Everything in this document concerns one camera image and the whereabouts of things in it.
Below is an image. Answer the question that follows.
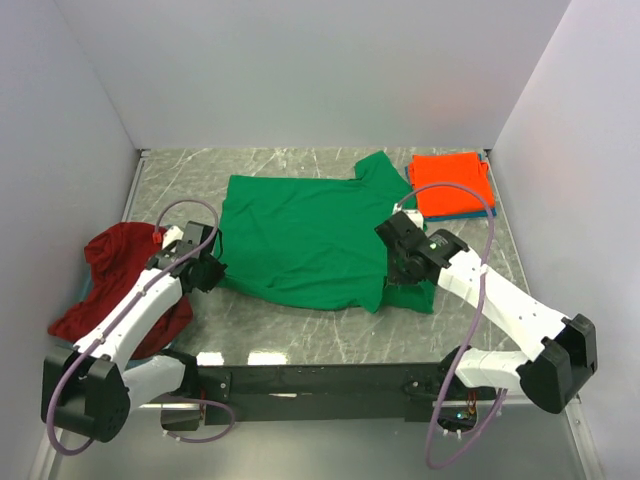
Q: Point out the green t shirt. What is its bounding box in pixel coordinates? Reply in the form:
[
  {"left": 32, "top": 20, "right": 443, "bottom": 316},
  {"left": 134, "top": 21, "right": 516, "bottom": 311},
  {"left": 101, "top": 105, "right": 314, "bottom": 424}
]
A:
[{"left": 216, "top": 152, "right": 435, "bottom": 314}]

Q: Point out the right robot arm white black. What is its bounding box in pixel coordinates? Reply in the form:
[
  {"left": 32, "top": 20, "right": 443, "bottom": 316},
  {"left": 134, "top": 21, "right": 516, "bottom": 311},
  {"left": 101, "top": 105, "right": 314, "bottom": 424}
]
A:
[{"left": 375, "top": 210, "right": 597, "bottom": 414}]

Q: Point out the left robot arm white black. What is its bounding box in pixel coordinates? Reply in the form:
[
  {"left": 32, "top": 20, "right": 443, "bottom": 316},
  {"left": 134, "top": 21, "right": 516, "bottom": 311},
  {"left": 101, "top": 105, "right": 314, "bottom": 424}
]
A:
[{"left": 41, "top": 221, "right": 226, "bottom": 443}]

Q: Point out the folded blue t shirt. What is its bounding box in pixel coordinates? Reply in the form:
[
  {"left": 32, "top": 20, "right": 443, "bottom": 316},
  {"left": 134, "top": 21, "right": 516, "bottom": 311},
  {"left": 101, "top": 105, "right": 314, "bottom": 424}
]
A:
[{"left": 403, "top": 153, "right": 499, "bottom": 222}]

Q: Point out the dark red t shirt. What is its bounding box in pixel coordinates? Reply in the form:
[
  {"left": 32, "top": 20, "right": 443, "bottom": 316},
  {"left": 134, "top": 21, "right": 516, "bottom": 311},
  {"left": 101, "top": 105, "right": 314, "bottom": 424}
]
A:
[{"left": 48, "top": 222, "right": 193, "bottom": 360}]

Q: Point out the folded orange t shirt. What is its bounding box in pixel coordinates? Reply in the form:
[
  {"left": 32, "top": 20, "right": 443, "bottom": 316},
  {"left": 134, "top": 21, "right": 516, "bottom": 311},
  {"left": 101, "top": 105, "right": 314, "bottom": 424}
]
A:
[{"left": 408, "top": 152, "right": 496, "bottom": 221}]

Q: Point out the black base crossbar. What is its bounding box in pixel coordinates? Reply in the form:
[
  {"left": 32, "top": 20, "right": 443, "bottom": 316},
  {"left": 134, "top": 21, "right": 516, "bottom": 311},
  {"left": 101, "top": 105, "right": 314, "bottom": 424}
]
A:
[{"left": 186, "top": 363, "right": 444, "bottom": 422}]

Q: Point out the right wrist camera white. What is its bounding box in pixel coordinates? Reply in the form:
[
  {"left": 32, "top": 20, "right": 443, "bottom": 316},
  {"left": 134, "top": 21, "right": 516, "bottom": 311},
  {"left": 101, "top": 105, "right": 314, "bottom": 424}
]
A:
[{"left": 392, "top": 203, "right": 425, "bottom": 229}]

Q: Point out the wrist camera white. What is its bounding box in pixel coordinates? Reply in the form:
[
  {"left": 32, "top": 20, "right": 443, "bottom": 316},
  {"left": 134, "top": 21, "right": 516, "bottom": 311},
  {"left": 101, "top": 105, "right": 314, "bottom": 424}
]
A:
[
  {"left": 392, "top": 203, "right": 425, "bottom": 229},
  {"left": 152, "top": 226, "right": 184, "bottom": 249}
]

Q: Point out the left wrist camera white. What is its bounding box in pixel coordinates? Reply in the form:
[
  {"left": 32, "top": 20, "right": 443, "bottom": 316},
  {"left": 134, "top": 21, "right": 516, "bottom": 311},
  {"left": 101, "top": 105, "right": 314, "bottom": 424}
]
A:
[{"left": 152, "top": 226, "right": 184, "bottom": 249}]

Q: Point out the aluminium rail frame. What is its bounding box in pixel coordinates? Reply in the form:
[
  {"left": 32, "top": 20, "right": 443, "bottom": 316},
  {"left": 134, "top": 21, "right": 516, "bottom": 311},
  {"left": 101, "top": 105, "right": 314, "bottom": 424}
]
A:
[{"left": 27, "top": 364, "right": 601, "bottom": 480}]

